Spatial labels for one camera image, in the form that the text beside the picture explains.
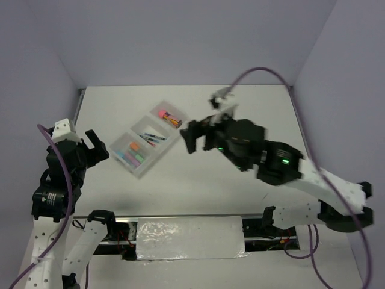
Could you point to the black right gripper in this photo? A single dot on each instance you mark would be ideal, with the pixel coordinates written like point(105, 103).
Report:
point(194, 129)

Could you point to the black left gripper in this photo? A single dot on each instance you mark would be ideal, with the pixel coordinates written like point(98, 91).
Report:
point(92, 160)

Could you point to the purple lead case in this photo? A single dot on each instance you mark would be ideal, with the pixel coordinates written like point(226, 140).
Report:
point(132, 159)

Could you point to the blue pen refill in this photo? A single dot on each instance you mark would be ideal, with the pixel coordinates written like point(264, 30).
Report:
point(147, 138)
point(155, 137)

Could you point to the red pen refill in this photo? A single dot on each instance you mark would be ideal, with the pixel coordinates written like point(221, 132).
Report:
point(150, 143)

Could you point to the blue lead case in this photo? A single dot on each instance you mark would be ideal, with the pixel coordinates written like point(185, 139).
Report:
point(123, 157)

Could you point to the orange capped lead case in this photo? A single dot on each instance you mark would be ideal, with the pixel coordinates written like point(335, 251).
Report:
point(135, 147)

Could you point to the green lead case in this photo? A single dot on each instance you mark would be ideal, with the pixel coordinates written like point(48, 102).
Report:
point(139, 158)

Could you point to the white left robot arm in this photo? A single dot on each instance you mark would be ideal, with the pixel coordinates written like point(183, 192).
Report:
point(53, 206)

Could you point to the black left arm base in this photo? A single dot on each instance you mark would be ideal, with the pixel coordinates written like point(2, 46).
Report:
point(120, 238)

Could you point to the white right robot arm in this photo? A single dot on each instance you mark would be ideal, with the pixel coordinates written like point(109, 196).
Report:
point(340, 205)

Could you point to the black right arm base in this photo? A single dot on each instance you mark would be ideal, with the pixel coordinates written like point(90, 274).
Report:
point(261, 236)

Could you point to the clear three-compartment plastic tray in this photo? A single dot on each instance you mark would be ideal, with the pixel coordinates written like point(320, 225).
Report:
point(150, 123)

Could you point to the silver foil tape strip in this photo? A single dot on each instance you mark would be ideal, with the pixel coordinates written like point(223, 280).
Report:
point(190, 238)

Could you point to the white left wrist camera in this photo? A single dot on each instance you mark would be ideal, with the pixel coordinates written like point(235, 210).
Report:
point(65, 130)

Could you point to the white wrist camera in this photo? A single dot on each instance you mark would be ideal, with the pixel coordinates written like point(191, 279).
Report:
point(223, 102)
point(65, 130)

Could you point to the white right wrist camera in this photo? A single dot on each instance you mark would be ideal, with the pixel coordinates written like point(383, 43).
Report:
point(223, 102)

